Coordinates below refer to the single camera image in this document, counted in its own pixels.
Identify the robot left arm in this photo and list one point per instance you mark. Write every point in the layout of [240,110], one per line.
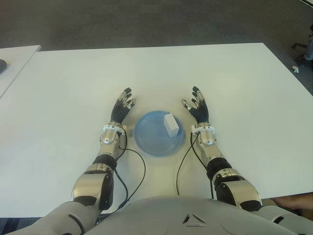
[90,183]

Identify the white side table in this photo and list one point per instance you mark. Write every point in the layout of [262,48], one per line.
[14,55]

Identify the white square charger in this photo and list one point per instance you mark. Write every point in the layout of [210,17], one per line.
[171,124]

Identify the blue round plate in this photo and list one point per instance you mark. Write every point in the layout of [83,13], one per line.
[151,137]

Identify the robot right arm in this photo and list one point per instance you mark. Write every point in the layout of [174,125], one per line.
[234,188]

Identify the grey robot torso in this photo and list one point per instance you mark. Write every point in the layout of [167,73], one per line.
[171,218]

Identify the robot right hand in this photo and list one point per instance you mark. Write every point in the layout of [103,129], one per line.
[201,112]

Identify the person's blue jeans leg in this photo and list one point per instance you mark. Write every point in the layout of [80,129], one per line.
[309,52]

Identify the small white floor object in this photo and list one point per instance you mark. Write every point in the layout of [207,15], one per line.
[295,69]

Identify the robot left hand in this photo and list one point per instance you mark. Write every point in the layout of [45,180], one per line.
[119,112]

